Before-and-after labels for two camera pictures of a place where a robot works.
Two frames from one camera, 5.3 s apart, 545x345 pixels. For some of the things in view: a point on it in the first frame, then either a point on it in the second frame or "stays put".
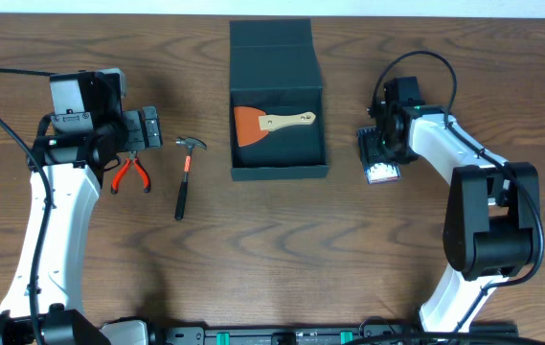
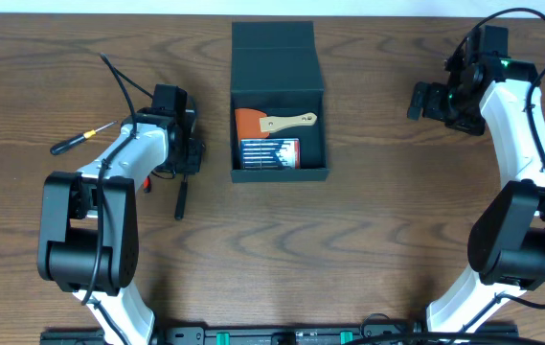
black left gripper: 143,128 → 191,163
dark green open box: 275,70 stays put
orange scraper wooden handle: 253,124 stays put
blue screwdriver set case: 377,172 → 274,153
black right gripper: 410,157 → 473,125
